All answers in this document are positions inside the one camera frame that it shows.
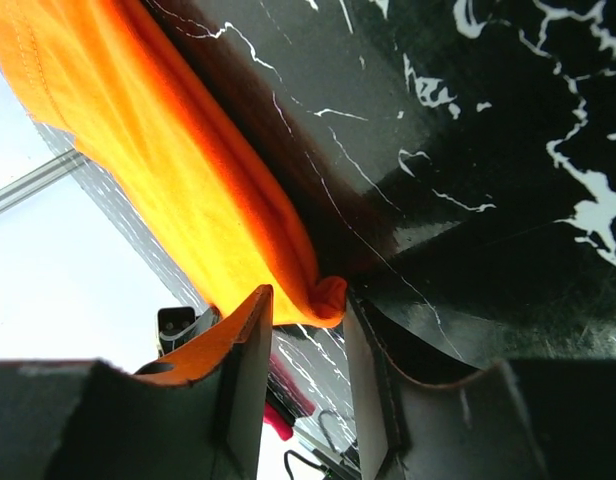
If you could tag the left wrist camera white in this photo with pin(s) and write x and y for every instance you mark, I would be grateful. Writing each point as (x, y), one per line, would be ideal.
(178, 325)

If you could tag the orange t shirt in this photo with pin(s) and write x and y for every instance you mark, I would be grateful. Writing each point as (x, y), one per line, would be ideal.
(105, 72)

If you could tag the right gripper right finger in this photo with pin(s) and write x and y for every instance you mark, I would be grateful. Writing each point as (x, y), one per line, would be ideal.
(422, 414)

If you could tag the folded magenta t shirt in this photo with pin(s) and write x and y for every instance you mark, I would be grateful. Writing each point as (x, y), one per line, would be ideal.
(285, 401)

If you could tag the left aluminium frame post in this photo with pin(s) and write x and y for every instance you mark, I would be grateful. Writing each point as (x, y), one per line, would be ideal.
(38, 179)

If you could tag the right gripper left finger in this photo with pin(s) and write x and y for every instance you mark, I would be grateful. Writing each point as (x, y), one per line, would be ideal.
(195, 413)

